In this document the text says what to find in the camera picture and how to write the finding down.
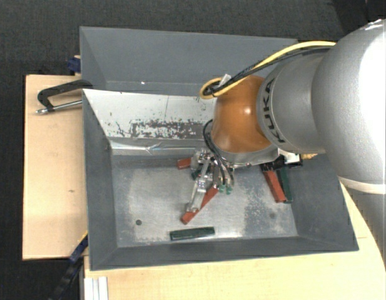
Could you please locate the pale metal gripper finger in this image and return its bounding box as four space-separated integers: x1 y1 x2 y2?
183 181 203 214
191 182 210 215

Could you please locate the red-brown flat block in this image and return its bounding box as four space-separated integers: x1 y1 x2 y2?
176 157 193 171
180 186 220 226
260 164 288 204

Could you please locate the dark green flat block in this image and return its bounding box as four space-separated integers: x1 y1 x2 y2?
278 165 295 204
169 226 216 242

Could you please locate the grey metal bin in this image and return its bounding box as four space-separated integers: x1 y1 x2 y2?
79 26 360 271

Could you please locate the brown cardboard board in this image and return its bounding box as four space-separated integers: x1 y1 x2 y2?
22 74 89 261

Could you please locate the black cylinder on white bracket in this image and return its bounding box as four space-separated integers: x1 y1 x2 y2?
275 152 305 170

